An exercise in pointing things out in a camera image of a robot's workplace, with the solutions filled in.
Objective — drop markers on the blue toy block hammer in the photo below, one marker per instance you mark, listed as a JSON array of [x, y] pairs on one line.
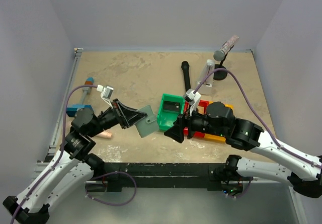
[[72, 109]]

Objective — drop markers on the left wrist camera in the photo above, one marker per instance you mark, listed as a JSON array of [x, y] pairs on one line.
[[105, 93]]

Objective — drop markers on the yellow plastic bin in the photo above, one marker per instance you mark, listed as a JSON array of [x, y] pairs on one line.
[[214, 138]]

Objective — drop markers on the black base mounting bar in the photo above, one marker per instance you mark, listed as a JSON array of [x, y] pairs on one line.
[[208, 176]]

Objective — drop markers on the black handheld microphone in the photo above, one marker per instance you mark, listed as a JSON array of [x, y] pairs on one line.
[[185, 69]]

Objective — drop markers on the white metronome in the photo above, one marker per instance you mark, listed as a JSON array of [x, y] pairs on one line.
[[206, 87]]

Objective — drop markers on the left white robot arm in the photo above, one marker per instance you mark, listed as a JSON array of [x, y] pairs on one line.
[[72, 165]]

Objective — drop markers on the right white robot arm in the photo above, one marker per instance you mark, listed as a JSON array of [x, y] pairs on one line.
[[294, 168]]

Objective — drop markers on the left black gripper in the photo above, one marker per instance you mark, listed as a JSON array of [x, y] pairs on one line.
[[120, 114]]

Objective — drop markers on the black VIP card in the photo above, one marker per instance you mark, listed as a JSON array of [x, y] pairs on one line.
[[170, 106]]

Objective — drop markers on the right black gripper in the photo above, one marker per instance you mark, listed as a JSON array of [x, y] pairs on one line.
[[182, 124]]

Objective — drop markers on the red plastic bin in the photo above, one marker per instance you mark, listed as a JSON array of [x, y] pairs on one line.
[[201, 109]]

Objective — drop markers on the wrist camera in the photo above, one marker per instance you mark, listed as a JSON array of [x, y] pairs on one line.
[[193, 98], [105, 93]]

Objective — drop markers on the sage green card holder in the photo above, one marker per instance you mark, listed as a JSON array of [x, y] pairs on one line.
[[148, 124]]

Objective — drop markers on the silver microphone on stand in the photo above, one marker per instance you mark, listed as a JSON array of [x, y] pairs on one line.
[[225, 47]]

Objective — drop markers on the beige wooden handle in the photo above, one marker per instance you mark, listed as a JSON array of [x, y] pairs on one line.
[[105, 135]]

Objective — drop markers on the green plastic bin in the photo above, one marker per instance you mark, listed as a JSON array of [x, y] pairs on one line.
[[165, 120]]

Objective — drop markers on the aluminium frame rail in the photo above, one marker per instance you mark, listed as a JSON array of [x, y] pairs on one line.
[[54, 142]]

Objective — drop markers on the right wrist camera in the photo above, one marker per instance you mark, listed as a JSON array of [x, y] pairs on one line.
[[193, 98]]

